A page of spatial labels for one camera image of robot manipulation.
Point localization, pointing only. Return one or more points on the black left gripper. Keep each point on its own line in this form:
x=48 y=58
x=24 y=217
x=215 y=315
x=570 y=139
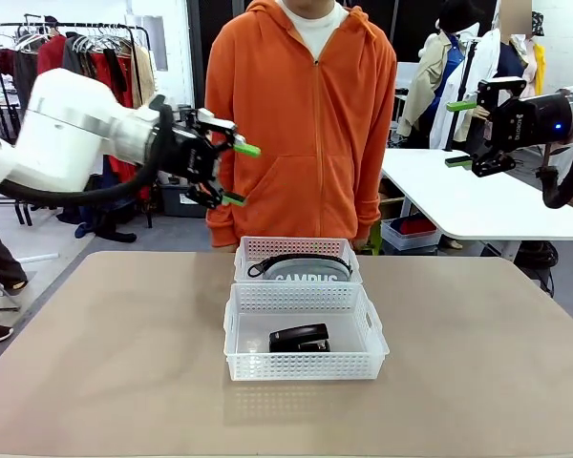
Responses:
x=191 y=152

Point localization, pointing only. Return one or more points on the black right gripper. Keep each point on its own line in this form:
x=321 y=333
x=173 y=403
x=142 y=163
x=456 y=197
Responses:
x=530 y=121

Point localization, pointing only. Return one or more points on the grey CAMPUS pencil case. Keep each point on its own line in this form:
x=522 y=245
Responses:
x=310 y=267

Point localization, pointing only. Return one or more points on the black stapler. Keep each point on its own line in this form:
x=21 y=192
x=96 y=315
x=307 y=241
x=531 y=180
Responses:
x=298 y=336

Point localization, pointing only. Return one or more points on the person's left forearm orange sleeve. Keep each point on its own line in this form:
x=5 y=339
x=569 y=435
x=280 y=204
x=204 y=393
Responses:
x=375 y=191

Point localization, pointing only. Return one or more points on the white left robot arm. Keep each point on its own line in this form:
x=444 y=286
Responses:
x=67 y=133

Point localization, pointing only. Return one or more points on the person's right forearm orange sleeve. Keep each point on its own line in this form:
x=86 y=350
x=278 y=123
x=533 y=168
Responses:
x=222 y=205

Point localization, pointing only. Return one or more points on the person's left hand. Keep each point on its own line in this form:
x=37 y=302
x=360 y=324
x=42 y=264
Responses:
x=364 y=242

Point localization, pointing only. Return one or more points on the grey storage bin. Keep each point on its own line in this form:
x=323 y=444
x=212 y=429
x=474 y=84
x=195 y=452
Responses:
x=181 y=202

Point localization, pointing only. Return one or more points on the mannequin in white coat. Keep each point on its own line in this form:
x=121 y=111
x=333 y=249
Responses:
x=484 y=62

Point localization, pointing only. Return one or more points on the white table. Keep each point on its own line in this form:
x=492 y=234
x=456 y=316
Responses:
x=482 y=205

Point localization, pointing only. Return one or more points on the mannequin in beige coat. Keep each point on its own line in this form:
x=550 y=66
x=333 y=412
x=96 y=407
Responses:
x=430 y=81

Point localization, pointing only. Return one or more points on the figure in yellow garment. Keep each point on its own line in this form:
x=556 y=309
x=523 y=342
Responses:
x=530 y=52

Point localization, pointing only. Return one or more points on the person in orange hoodie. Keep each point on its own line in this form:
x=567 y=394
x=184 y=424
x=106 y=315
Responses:
x=291 y=119

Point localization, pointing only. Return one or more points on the beige garment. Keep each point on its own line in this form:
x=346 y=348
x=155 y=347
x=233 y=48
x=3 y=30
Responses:
x=145 y=76

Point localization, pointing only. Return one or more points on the white perforated plastic basket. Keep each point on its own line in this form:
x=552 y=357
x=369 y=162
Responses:
x=291 y=248

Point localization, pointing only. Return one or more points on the cardboard box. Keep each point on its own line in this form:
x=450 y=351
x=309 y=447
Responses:
x=391 y=200

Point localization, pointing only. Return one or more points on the long red garment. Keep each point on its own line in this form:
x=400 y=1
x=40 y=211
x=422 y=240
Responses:
x=112 y=76

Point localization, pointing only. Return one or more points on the clear bin with red contents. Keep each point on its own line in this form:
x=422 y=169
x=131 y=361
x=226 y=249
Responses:
x=410 y=234

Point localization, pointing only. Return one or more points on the black bag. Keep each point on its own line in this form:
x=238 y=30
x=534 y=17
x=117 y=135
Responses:
x=537 y=260

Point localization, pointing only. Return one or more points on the black metal clothes rack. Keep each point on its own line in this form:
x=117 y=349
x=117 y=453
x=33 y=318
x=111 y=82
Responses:
x=76 y=26

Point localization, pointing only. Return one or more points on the short red garment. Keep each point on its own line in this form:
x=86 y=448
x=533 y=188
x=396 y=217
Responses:
x=50 y=55

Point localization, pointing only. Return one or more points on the dark hanging garment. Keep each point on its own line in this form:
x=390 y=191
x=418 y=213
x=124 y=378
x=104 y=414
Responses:
x=24 y=81

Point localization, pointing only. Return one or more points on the white perforated basket with sticker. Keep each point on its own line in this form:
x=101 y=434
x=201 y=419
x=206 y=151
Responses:
x=305 y=367

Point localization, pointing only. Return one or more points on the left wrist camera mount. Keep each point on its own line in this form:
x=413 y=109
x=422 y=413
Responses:
x=148 y=113

